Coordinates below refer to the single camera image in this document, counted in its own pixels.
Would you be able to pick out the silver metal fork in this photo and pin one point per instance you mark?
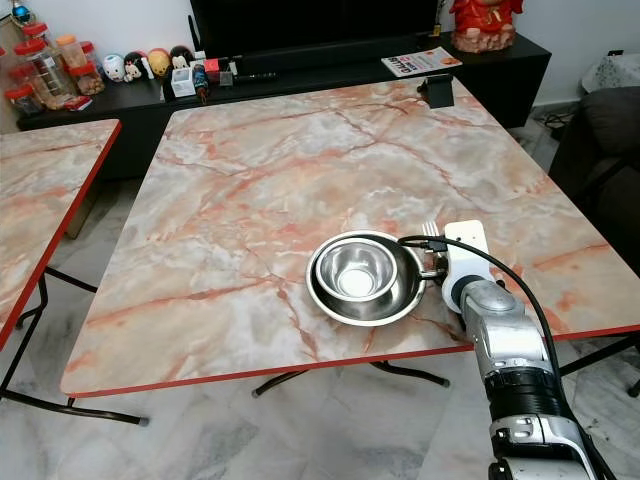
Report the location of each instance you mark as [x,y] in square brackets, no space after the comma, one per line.
[432,229]

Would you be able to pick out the small steel bowl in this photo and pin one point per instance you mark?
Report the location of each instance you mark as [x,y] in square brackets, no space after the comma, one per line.
[356,268]

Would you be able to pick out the large steel bowl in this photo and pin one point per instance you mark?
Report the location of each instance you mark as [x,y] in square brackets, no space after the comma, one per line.
[370,310]

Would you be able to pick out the black metal table legs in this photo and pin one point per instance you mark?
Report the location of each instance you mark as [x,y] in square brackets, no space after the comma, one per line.
[410,374]
[25,340]

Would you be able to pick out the small black box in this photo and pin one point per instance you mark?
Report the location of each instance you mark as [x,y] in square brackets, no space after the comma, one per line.
[440,91]

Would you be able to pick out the dark sofa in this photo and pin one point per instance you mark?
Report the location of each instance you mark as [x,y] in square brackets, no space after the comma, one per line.
[600,160]

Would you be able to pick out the printed magazine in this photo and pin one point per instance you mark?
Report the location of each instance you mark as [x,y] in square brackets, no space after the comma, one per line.
[420,61]

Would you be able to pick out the red seated statue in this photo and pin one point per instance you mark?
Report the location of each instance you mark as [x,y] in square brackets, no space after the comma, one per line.
[486,22]

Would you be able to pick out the white lace cloth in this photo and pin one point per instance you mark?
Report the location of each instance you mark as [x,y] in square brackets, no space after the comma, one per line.
[612,72]

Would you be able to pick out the black television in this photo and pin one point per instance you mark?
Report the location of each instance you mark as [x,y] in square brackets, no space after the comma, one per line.
[310,25]

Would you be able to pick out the large clear jar red lid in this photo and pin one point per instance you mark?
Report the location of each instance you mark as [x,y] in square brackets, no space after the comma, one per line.
[50,72]

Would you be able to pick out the small white box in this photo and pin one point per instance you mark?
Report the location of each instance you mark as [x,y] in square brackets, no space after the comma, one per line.
[185,83]

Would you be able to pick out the small clear jar red lid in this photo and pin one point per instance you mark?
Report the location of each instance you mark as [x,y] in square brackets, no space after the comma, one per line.
[90,80]

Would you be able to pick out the trophy with blue ball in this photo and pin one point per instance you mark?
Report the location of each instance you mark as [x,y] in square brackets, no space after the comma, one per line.
[20,12]

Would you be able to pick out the clear jar orange lid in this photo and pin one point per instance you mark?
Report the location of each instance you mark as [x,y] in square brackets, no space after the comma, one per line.
[72,52]

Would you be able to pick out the black television console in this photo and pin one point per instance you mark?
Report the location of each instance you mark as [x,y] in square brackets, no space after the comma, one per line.
[150,115]

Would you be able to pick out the black round figurine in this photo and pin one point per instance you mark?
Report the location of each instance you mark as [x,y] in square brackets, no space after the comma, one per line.
[181,58]

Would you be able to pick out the white round figurine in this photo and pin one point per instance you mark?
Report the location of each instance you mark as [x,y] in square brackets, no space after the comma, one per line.
[113,69]

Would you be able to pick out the yellow round figurine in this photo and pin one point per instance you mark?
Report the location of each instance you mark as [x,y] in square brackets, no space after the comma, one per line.
[158,63]

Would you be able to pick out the black and white figurine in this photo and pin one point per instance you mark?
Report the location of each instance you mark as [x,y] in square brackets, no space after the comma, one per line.
[135,67]

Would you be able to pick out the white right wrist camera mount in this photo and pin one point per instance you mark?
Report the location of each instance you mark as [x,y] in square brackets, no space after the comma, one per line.
[465,255]

